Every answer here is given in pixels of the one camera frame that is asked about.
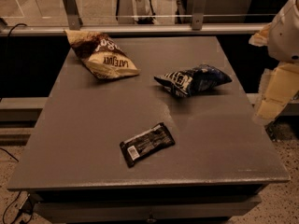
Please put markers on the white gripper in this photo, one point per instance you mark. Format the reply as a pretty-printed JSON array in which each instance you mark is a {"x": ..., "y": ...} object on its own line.
[{"x": 286, "y": 36}]

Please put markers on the blue chip bag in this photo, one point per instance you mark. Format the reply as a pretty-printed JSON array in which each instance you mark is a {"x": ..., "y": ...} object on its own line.
[{"x": 186, "y": 83}]

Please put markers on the black rxbar chocolate bar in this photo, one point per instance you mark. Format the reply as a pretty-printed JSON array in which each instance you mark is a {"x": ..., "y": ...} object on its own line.
[{"x": 144, "y": 144}]

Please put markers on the brown Late July chip bag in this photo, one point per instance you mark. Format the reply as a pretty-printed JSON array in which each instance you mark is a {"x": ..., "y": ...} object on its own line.
[{"x": 101, "y": 55}]

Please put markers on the grey table drawer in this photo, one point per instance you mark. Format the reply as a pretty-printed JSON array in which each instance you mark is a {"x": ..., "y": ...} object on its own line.
[{"x": 108, "y": 212}]

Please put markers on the metal window rail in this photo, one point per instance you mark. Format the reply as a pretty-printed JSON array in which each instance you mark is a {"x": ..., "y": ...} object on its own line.
[{"x": 144, "y": 29}]

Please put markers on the right metal rail bracket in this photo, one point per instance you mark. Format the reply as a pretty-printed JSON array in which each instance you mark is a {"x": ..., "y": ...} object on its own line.
[{"x": 198, "y": 11}]

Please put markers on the metal rail bracket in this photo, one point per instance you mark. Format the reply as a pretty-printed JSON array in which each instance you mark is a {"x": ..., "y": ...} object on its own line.
[
  {"x": 73, "y": 18},
  {"x": 198, "y": 11}
]

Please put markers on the left metal rail bracket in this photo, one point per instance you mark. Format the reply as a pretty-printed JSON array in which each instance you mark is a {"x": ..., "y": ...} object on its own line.
[{"x": 73, "y": 18}]

